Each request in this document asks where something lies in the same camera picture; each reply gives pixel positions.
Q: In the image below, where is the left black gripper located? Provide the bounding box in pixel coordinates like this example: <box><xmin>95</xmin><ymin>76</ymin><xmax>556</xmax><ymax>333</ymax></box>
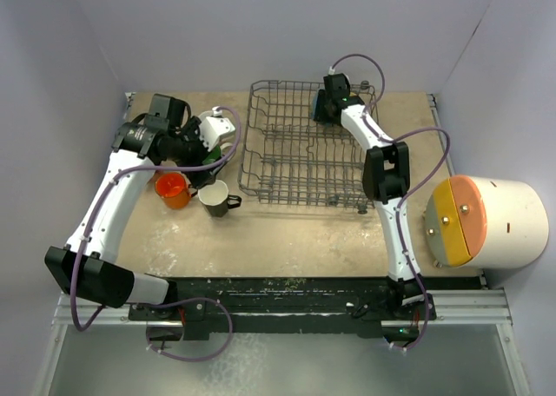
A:
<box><xmin>165</xmin><ymin>117</ymin><xmax>227</xmax><ymax>188</ymax></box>

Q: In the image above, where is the blue mug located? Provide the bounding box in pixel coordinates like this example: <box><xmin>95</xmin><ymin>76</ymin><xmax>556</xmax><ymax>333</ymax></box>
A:
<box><xmin>309</xmin><ymin>90</ymin><xmax>319</xmax><ymax>120</ymax></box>

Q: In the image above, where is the cream white mug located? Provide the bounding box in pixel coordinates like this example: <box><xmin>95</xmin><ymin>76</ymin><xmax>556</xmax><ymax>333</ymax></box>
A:
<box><xmin>202</xmin><ymin>142</ymin><xmax>233</xmax><ymax>165</ymax></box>

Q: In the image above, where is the orange mug black handle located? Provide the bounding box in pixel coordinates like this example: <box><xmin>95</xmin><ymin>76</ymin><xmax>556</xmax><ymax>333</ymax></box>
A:
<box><xmin>155</xmin><ymin>172</ymin><xmax>197</xmax><ymax>210</ymax></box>

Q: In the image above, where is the pink faceted mug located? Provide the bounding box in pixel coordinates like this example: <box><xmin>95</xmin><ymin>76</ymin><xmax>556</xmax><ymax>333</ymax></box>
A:
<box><xmin>199</xmin><ymin>110</ymin><xmax>215</xmax><ymax>132</ymax></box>

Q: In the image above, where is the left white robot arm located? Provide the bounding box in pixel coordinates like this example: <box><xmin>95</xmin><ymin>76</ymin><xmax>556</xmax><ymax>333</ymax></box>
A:
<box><xmin>44</xmin><ymin>94</ymin><xmax>241</xmax><ymax>320</ymax></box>

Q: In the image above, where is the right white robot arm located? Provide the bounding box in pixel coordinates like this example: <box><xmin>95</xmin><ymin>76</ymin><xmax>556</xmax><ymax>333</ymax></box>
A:
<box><xmin>313</xmin><ymin>70</ymin><xmax>428</xmax><ymax>319</ymax></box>

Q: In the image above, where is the white cylinder with orange lid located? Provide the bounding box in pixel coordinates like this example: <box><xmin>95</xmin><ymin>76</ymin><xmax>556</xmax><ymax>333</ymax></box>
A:
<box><xmin>424</xmin><ymin>175</ymin><xmax>549</xmax><ymax>269</ymax></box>

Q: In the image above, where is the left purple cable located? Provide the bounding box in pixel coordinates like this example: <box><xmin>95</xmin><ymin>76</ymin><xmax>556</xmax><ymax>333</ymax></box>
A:
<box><xmin>69</xmin><ymin>105</ymin><xmax>242</xmax><ymax>362</ymax></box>

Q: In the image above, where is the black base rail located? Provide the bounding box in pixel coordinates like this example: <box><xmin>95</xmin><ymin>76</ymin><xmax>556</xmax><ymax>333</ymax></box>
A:
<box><xmin>129</xmin><ymin>276</ymin><xmax>483</xmax><ymax>342</ymax></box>

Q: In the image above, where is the aluminium frame rail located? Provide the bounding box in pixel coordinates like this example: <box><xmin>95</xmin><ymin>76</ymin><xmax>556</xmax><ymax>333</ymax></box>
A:
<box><xmin>51</xmin><ymin>287</ymin><xmax>513</xmax><ymax>327</ymax></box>

